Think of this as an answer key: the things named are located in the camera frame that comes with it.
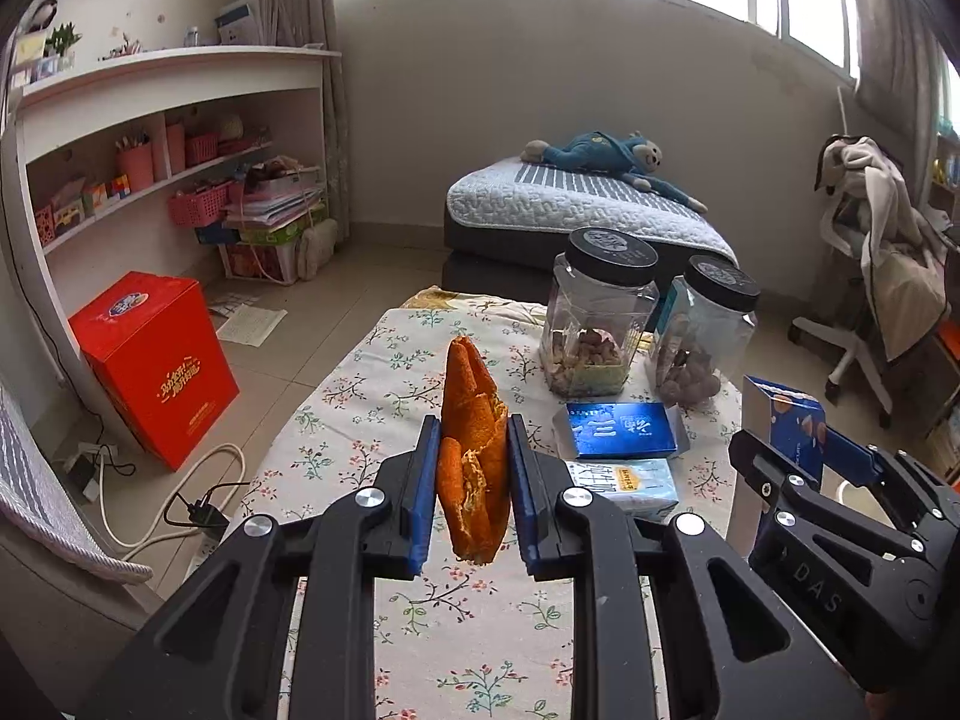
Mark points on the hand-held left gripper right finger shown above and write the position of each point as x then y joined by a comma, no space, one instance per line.
521,499

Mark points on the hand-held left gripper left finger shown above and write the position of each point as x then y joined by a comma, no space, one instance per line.
424,499

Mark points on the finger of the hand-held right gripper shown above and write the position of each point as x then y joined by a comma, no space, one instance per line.
855,457
769,472

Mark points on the blue snack box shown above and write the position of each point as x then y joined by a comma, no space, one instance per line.
795,420

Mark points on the white milk carton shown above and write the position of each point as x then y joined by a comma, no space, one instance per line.
622,484

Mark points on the white office chair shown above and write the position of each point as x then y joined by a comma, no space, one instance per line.
847,341

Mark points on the flat blue box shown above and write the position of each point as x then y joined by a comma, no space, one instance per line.
619,427

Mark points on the clear jar with blue label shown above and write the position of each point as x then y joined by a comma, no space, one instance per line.
701,345

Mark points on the clear jar with nuts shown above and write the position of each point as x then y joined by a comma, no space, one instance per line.
596,315

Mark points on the paper sheets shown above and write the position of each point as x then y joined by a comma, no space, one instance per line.
247,324

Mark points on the white fabric bag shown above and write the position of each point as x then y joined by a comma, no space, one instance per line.
316,251

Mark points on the clear plastic storage bin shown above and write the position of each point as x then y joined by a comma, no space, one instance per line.
259,261

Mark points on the red cardboard box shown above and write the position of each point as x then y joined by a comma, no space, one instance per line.
157,375

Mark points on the grey quilted mattress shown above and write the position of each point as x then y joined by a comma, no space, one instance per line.
570,199

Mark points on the stack of papers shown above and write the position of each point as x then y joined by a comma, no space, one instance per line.
277,206

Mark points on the blue plush monkey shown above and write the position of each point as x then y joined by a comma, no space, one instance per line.
600,151

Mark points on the grey woven chair seat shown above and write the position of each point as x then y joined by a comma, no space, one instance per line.
52,495

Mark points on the pink plastic basket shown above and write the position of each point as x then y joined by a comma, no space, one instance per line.
196,204

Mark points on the small pink basket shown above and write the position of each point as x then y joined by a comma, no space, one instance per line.
201,150

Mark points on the grey curtain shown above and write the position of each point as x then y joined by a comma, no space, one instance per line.
315,15
896,37

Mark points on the pink pen holder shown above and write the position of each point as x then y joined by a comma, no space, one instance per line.
135,165

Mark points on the white bookshelf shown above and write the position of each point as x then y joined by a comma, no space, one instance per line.
172,71

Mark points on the small green plant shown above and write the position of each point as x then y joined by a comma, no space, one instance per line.
64,37

